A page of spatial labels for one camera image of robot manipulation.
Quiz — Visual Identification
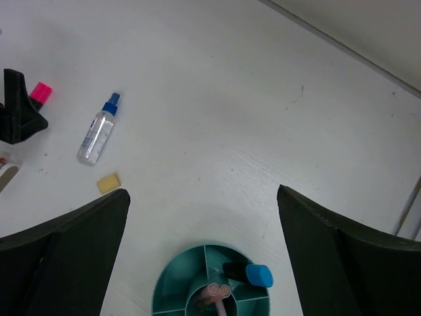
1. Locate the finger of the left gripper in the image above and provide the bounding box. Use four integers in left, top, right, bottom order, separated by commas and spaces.
1, 68, 49, 145

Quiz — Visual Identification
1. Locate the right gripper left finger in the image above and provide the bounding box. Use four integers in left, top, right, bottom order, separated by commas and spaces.
1, 189, 130, 315

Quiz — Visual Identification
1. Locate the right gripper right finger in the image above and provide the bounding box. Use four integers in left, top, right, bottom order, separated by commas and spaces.
277, 186, 420, 315

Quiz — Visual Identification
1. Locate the pink capped black highlighter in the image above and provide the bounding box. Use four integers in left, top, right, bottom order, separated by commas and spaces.
29, 82, 53, 111

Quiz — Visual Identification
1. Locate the small clear spray bottle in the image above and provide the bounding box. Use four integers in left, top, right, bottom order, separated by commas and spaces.
77, 92, 121, 165

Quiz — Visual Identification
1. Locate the blue capped black highlighter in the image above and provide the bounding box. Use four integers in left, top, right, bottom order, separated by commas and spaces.
222, 263, 274, 288

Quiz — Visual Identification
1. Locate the orange pen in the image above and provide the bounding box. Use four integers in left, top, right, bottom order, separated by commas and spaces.
196, 283, 220, 309

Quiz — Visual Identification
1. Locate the pink mini stapler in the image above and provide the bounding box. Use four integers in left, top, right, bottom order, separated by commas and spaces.
0, 151, 22, 192

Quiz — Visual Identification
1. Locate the tan eraser block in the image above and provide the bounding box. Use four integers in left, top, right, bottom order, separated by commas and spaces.
96, 172, 122, 194

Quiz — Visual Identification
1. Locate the teal round compartment organizer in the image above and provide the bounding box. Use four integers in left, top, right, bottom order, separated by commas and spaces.
151, 244, 270, 315

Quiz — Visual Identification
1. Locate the aluminium side rail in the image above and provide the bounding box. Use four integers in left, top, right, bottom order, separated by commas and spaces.
393, 178, 420, 236

